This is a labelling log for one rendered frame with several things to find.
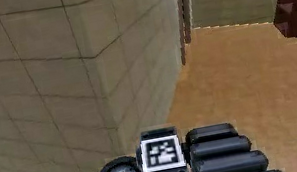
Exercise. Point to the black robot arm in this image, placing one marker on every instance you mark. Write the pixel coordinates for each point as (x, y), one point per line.
(218, 156)

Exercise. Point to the brown room door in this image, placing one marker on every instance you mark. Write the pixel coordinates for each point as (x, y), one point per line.
(183, 10)

